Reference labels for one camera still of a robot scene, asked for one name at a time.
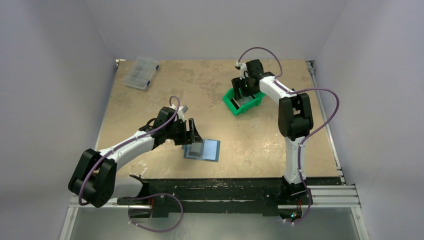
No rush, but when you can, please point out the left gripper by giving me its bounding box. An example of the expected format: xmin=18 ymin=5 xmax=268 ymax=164
xmin=165 ymin=118 xmax=202 ymax=145

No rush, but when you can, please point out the black credit card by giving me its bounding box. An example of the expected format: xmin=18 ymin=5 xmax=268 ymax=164
xmin=184 ymin=143 xmax=203 ymax=160

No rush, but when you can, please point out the green plastic bin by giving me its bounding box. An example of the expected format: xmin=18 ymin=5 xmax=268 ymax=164
xmin=222 ymin=88 xmax=266 ymax=116

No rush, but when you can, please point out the blue card holder wallet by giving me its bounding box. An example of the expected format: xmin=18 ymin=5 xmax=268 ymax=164
xmin=181 ymin=139 xmax=221 ymax=163

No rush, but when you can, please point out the stack of credit cards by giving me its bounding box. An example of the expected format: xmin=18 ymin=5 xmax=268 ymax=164
xmin=230 ymin=96 xmax=253 ymax=110

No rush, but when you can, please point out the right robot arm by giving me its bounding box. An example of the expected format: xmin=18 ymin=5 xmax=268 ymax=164
xmin=223 ymin=59 xmax=314 ymax=204

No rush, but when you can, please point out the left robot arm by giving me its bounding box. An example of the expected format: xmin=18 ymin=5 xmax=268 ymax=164
xmin=68 ymin=105 xmax=203 ymax=208

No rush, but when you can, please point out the clear plastic organizer box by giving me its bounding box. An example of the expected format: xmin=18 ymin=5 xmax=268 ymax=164
xmin=123 ymin=57 xmax=160 ymax=92

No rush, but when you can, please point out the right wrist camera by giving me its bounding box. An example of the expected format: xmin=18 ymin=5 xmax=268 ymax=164
xmin=235 ymin=61 xmax=249 ymax=79

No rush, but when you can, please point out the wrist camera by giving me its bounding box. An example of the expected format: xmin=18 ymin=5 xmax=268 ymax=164
xmin=177 ymin=104 xmax=188 ymax=122
xmin=235 ymin=61 xmax=249 ymax=79

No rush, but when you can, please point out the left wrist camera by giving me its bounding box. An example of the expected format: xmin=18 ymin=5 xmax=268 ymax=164
xmin=177 ymin=104 xmax=188 ymax=122

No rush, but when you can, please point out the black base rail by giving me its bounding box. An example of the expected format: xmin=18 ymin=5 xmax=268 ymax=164
xmin=117 ymin=175 xmax=314 ymax=219

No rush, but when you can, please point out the aluminium frame rail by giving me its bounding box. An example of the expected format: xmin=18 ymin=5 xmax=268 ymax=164
xmin=67 ymin=165 xmax=362 ymax=209

